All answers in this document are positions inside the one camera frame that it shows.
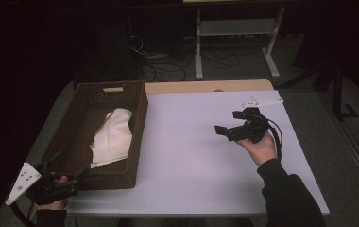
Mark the brown woven basket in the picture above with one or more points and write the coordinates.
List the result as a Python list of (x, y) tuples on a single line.
[(73, 126)]

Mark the white metal table frame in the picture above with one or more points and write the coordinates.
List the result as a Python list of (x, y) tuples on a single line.
[(237, 26)]

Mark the white cloth brown trim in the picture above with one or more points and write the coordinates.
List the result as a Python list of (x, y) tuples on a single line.
[(111, 138)]

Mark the person's left hand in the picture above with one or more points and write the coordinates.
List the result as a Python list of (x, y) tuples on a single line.
[(53, 205)]

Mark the black metal stand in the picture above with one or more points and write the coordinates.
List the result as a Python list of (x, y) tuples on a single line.
[(338, 94)]

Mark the white table mat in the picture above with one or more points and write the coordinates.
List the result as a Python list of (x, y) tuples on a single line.
[(184, 157)]

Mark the person's right hand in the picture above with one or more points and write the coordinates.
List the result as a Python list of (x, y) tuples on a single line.
[(259, 151)]

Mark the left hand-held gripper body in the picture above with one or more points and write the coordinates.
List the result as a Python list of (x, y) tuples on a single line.
[(39, 186)]

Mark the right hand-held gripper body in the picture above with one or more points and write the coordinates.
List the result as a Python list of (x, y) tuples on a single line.
[(251, 127)]

